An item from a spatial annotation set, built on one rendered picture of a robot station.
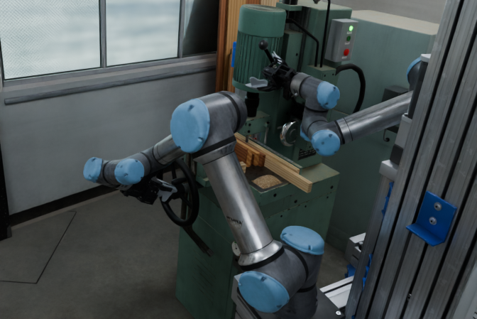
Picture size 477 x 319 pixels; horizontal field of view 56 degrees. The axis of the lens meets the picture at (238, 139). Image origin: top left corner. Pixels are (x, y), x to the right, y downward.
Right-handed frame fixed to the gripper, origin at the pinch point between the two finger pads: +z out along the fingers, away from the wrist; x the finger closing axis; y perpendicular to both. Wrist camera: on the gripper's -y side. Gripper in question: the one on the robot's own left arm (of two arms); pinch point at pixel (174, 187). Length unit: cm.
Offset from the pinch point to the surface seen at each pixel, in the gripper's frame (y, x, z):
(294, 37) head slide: -71, -1, 18
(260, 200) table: -10.7, 20.2, 22.0
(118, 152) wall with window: 26, -140, 66
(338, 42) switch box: -79, 9, 32
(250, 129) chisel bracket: -31.7, -4.7, 25.9
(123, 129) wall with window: 10, -140, 61
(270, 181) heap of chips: -18.2, 17.2, 25.6
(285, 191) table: -17.3, 20.2, 33.0
